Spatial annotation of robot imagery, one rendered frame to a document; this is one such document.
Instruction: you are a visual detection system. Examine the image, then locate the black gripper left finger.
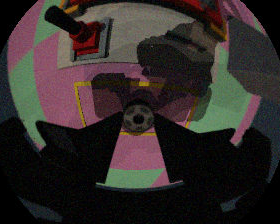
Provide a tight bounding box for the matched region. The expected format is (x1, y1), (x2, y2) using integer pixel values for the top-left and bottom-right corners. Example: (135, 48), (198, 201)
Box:
(35, 112), (123, 184)

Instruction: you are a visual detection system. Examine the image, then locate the yellow rectangular outline on table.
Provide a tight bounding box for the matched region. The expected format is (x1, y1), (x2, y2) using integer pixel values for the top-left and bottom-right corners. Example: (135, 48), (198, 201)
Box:
(73, 80), (200, 136)

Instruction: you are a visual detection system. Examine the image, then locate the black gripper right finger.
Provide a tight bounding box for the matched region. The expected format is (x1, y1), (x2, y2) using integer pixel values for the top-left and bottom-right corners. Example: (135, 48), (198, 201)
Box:
(153, 113), (236, 183)

